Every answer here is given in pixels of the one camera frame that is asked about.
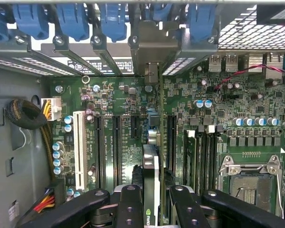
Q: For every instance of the white power connector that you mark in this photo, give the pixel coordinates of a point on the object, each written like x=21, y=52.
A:
x=54, y=109

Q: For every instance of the short black expansion slot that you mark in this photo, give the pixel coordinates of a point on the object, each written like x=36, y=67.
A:
x=135, y=127

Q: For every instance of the rear port panel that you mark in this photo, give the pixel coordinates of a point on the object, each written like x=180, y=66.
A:
x=230, y=63

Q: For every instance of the white PCI expansion slot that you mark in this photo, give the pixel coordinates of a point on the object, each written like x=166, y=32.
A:
x=80, y=147

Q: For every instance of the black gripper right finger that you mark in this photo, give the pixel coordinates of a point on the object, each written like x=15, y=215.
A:
x=187, y=209

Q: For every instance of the black RAM slot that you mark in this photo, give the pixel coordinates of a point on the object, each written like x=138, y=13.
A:
x=201, y=161
x=211, y=161

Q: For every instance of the metal socket cover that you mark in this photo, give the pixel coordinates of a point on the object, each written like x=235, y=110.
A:
x=247, y=169

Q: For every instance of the green motherboard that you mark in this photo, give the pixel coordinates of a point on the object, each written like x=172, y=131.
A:
x=123, y=99

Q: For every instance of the long black expansion slot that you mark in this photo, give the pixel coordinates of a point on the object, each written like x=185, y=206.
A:
x=117, y=152
x=99, y=152
x=172, y=142

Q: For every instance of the CPU socket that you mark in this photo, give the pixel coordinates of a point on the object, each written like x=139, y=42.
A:
x=251, y=192

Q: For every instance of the metal expansion slot cover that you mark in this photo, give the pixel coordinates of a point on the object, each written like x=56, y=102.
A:
x=50, y=63
x=109, y=61
x=85, y=63

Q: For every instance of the open grey PC case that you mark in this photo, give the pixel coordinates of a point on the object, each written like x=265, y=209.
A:
x=14, y=123

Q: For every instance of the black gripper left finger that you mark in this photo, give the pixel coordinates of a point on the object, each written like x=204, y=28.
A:
x=128, y=209

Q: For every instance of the socket locking lever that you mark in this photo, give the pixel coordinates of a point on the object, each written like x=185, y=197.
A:
x=279, y=190

